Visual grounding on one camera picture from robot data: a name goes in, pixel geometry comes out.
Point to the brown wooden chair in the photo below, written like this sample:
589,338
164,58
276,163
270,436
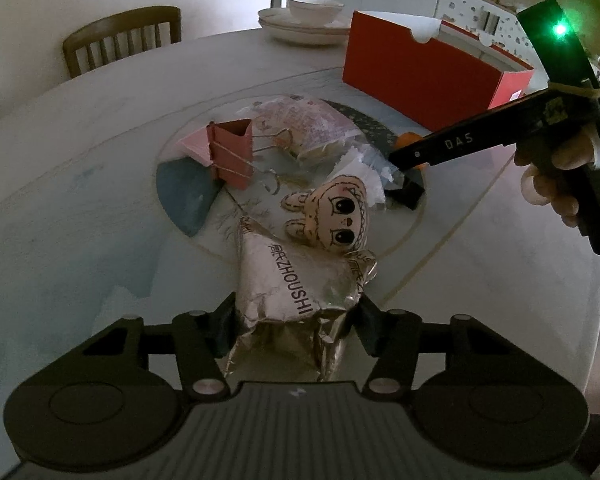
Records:
120,30

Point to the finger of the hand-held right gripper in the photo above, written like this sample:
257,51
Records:
406,192
415,155

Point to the white bowl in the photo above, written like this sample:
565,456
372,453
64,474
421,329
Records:
315,9

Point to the red cardboard box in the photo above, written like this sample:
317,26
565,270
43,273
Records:
405,75

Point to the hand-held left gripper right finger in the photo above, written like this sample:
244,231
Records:
367,330

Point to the silver foil snack packet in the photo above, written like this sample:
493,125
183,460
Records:
280,280

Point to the white desktop table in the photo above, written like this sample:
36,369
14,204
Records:
80,160

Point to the pink paper pad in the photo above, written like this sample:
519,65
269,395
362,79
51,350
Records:
197,146

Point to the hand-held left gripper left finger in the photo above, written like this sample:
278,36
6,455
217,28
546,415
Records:
225,330

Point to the white plate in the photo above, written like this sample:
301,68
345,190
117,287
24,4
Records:
305,40
280,22

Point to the pink binder clip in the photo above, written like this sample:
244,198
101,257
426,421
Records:
230,152

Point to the person's right hand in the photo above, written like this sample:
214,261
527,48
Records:
572,155

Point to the small orange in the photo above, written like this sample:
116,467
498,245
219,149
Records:
407,140

